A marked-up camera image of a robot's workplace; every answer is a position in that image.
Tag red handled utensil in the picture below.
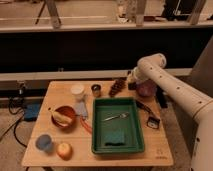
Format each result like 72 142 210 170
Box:
80 116 92 134

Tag blue plastic cup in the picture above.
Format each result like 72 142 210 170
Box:
35 134 53 152

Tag black floor cables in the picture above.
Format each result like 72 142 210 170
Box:
0 96 28 148

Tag green plastic tray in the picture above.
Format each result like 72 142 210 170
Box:
91 97 145 155

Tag black handled tool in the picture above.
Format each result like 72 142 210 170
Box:
136 101 160 129

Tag yellow banana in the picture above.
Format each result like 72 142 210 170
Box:
50 109 72 124

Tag white plastic cup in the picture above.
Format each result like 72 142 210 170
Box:
71 84 85 101

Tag silver metal fork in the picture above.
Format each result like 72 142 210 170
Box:
103 113 129 122

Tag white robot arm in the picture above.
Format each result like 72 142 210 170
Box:
127 53 213 171

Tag blue box on floor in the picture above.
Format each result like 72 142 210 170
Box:
24 103 41 121

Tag red yellow apple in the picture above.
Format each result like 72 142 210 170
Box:
56 142 72 160

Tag green sponge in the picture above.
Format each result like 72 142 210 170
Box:
104 131 125 146

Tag orange bowl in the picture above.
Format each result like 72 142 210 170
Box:
50 106 76 129

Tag dark grape bunch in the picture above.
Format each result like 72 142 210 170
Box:
109 79 125 97

